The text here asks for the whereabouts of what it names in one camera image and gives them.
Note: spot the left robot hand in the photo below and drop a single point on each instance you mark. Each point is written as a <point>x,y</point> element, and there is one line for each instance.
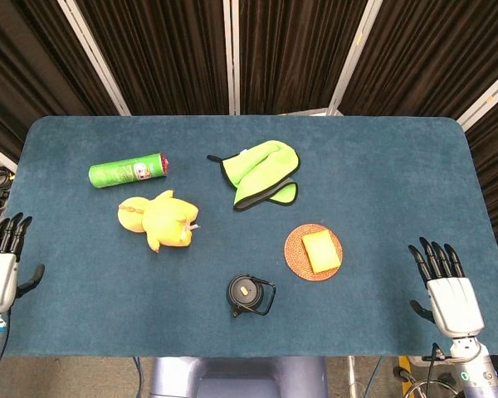
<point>0,273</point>

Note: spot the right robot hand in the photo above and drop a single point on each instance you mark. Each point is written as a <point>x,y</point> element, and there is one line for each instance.
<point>454,302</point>

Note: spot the yellow plush toy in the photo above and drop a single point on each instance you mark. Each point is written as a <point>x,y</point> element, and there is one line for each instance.
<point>162,219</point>

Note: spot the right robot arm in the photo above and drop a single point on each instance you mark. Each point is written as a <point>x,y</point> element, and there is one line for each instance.
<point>473,369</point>

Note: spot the yellow sponge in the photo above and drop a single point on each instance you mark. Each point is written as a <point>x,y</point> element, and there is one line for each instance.
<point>321,251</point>

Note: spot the green chips can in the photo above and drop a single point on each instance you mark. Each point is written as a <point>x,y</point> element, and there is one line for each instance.
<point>126,171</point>

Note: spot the round woven rattan coaster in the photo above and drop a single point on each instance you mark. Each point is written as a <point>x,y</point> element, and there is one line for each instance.
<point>294,253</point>

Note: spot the blue table mat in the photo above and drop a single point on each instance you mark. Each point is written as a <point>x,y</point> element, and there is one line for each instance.
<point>249,290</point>

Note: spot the black teapot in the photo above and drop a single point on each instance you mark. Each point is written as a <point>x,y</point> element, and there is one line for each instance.
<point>245,292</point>

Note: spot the robot torso base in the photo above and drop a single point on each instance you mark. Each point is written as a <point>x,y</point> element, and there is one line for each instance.
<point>240,377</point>

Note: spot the green microfiber cloth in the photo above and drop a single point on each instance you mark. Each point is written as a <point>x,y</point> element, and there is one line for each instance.
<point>261,174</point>

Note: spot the dark brown curtain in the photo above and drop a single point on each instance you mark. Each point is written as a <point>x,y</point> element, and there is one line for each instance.
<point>170,54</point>

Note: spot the white partition frame post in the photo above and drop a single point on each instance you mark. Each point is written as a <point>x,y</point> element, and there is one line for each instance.
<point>487,97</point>
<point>350,58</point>
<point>93,54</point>
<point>232,54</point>

